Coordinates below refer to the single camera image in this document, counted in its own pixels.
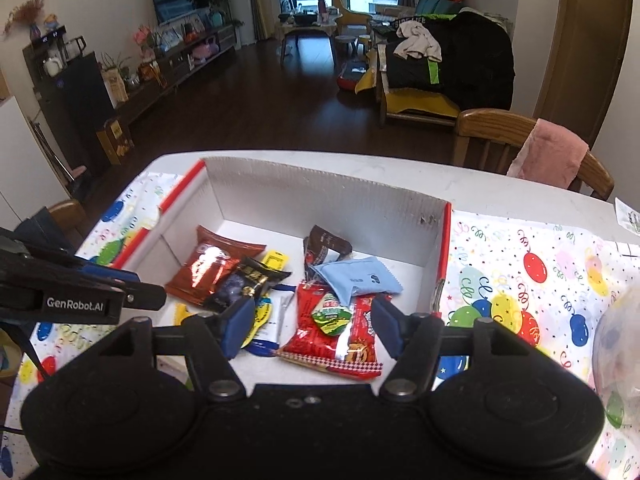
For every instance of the yellow cardboard box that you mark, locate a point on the yellow cardboard box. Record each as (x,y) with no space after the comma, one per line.
(116,142)

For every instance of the red snack packet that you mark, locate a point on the red snack packet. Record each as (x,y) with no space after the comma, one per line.
(310,345)

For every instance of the pink cloth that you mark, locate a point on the pink cloth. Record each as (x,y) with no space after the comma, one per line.
(547,155)

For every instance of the low wooden media cabinet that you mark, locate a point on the low wooden media cabinet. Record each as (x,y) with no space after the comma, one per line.
(170,82)

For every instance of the dark brown snack packet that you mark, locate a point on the dark brown snack packet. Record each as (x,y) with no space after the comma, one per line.
(322,247)

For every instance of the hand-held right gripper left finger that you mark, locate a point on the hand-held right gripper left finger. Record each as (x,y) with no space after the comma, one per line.
(239,327)

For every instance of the wooden door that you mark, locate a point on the wooden door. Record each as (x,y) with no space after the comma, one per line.
(585,60)

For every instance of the yellow giraffe chair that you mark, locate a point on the yellow giraffe chair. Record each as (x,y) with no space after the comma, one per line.
(352,17)

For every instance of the shiny brown snack packet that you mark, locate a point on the shiny brown snack packet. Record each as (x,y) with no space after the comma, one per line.
(200,270)

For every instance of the black snack packet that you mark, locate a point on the black snack packet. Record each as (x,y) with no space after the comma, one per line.
(235,286)

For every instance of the white printed paper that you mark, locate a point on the white printed paper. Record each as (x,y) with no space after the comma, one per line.
(627,215)

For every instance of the balloon print tablecloth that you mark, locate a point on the balloon print tablecloth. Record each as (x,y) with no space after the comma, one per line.
(525,285)

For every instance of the dark blue cloth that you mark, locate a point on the dark blue cloth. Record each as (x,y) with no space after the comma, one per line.
(42,225)

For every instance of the white garment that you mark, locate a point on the white garment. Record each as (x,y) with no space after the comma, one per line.
(417,42)

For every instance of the grey-blue snack packet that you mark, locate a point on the grey-blue snack packet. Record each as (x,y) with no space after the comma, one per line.
(360,280)

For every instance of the black jacket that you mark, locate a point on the black jacket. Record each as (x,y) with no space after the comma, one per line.
(475,60)

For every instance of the wooden chair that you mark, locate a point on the wooden chair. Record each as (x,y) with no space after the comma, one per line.
(70,212)
(485,125)

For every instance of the green candy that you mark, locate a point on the green candy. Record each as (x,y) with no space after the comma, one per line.
(332,317)

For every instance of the clear plastic bag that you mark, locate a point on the clear plastic bag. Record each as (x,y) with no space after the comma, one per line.
(622,360)

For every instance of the red cardboard box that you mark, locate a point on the red cardboard box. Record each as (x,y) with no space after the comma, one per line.
(300,195)

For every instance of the wooden sofa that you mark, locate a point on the wooden sofa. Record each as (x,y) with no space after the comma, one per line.
(415,102)

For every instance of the dark tall cabinet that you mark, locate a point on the dark tall cabinet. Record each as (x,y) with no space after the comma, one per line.
(75,110)

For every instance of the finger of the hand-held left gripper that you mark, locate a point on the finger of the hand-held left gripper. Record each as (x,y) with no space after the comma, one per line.
(112,273)
(145,296)

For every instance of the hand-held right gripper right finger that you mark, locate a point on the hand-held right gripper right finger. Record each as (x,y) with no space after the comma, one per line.
(387,325)

